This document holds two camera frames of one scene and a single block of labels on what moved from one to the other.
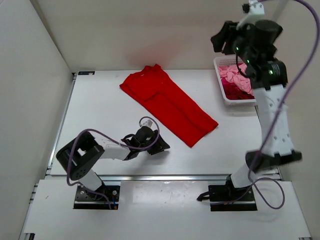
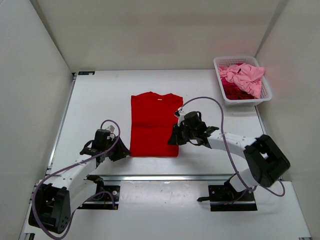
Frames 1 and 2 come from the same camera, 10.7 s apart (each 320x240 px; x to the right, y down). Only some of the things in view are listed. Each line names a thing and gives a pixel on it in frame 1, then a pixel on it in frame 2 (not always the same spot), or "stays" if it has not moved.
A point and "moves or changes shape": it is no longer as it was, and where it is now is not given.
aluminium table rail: x=163 y=178 stays
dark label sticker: x=86 y=72 stays
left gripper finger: x=161 y=145 → x=120 y=150
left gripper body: x=151 y=140 → x=110 y=153
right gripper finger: x=219 y=40 → x=177 y=137
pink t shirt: x=231 y=74 stays
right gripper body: x=229 y=48 → x=188 y=133
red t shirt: x=161 y=97 moves or changes shape
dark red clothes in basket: x=233 y=92 stays
